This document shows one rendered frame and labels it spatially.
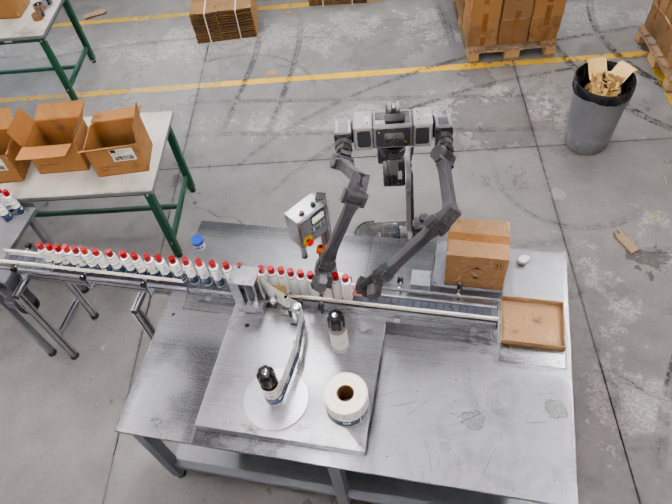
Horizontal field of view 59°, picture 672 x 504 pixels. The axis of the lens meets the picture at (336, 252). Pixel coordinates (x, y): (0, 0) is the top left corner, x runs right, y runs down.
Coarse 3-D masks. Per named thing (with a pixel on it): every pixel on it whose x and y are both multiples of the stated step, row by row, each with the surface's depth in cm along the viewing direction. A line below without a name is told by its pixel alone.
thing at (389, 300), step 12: (204, 288) 322; (216, 288) 321; (228, 288) 321; (312, 300) 311; (360, 300) 308; (372, 300) 308; (384, 300) 307; (396, 300) 306; (408, 300) 306; (420, 300) 305; (408, 312) 303; (420, 312) 301; (468, 312) 298; (480, 312) 298; (492, 312) 297
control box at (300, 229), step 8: (304, 200) 274; (312, 200) 273; (296, 208) 271; (304, 208) 271; (312, 208) 270; (320, 208) 271; (288, 216) 269; (296, 216) 268; (304, 216) 268; (288, 224) 274; (296, 224) 267; (304, 224) 269; (296, 232) 273; (304, 232) 273; (320, 232) 282; (296, 240) 279; (304, 240) 276
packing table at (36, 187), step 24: (144, 120) 429; (168, 120) 427; (24, 192) 395; (48, 192) 393; (72, 192) 391; (96, 192) 389; (120, 192) 387; (144, 192) 386; (48, 216) 466; (168, 240) 433
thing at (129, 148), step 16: (112, 112) 400; (128, 112) 398; (96, 128) 398; (112, 128) 399; (128, 128) 400; (144, 128) 399; (96, 144) 399; (112, 144) 410; (128, 144) 411; (144, 144) 395; (96, 160) 386; (112, 160) 387; (128, 160) 388; (144, 160) 390
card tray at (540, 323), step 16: (512, 304) 304; (528, 304) 303; (544, 304) 302; (560, 304) 300; (512, 320) 299; (528, 320) 298; (544, 320) 297; (560, 320) 296; (512, 336) 293; (528, 336) 292; (544, 336) 292; (560, 336) 291
